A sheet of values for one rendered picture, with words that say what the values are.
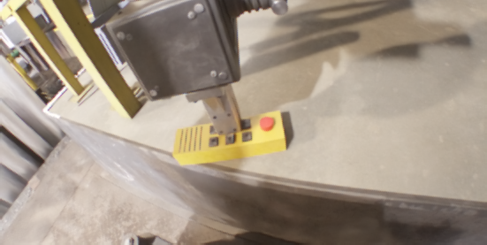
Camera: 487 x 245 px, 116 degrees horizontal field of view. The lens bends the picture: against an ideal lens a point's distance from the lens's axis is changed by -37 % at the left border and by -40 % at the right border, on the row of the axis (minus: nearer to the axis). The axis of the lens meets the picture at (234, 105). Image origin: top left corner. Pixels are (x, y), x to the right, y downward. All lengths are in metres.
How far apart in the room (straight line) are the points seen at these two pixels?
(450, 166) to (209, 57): 0.50
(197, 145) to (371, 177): 0.37
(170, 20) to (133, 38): 0.05
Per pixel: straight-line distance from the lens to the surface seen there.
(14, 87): 2.62
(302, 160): 0.48
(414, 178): 0.51
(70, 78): 1.15
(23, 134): 2.69
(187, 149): 0.50
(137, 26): 0.26
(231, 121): 0.46
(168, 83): 0.29
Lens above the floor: 1.12
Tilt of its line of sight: 43 degrees down
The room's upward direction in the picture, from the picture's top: 19 degrees counter-clockwise
